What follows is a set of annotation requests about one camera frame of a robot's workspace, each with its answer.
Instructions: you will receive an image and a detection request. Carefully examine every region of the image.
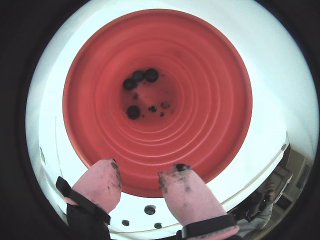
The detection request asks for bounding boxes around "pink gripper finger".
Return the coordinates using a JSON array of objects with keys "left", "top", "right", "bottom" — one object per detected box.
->
[
  {"left": 55, "top": 158, "right": 123, "bottom": 240},
  {"left": 157, "top": 163, "right": 240, "bottom": 240}
]

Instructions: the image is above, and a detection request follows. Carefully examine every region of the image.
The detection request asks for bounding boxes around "red collapsible cup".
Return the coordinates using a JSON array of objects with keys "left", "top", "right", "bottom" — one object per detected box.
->
[{"left": 62, "top": 8, "right": 253, "bottom": 199}]

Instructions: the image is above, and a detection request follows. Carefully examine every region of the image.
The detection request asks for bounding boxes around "white mat sheet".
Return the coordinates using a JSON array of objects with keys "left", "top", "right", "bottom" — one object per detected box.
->
[{"left": 24, "top": 0, "right": 317, "bottom": 237}]

